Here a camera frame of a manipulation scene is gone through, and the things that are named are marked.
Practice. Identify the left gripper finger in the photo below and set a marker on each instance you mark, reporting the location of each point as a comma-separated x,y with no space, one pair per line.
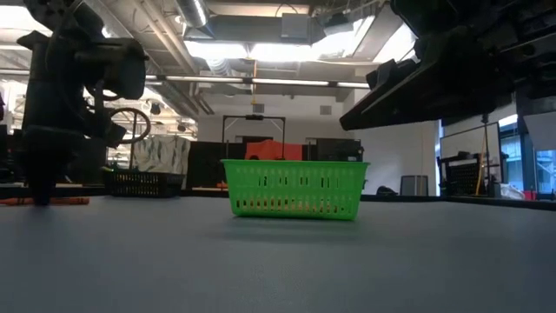
42,187

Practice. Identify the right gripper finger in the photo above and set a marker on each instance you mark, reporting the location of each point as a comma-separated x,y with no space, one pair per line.
386,74
434,91

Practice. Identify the green plastic basket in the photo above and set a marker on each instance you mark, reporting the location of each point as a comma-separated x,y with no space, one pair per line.
295,191

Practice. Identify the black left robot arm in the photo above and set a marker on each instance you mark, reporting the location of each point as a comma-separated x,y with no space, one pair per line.
56,65

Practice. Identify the red crayon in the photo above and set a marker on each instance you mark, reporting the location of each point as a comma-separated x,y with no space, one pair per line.
69,201

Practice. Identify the glass board panel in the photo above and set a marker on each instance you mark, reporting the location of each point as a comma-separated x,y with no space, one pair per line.
469,139

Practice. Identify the black light stand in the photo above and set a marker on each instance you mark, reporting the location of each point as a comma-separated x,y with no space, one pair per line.
486,130

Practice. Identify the black cabinet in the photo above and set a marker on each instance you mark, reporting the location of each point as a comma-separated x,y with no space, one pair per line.
339,151

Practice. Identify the grey waste bin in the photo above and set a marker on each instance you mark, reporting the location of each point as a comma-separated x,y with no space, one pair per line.
413,186

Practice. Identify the black plastic crate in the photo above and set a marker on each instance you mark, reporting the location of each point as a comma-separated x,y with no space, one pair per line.
143,184

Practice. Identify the grey ceiling box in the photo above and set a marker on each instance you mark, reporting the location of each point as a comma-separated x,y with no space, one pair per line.
295,26

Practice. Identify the long ceiling light strip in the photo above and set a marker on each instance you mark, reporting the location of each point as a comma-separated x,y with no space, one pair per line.
282,81

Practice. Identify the white patterned cloth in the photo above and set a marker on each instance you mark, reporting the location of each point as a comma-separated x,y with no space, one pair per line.
160,156

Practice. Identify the black bag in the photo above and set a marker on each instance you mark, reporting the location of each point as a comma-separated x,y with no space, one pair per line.
386,191

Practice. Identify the white plastic bag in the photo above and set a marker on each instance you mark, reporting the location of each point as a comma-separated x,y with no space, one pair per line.
510,192

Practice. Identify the orange red fabric cover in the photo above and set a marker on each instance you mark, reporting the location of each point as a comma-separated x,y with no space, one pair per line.
269,152

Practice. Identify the small red container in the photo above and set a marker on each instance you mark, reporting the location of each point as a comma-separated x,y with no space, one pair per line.
530,195

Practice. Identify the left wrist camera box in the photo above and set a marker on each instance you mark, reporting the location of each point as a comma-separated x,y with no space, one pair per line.
104,135

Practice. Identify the black metal frame stand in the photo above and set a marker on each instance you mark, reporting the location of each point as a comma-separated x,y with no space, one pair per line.
254,117
132,152

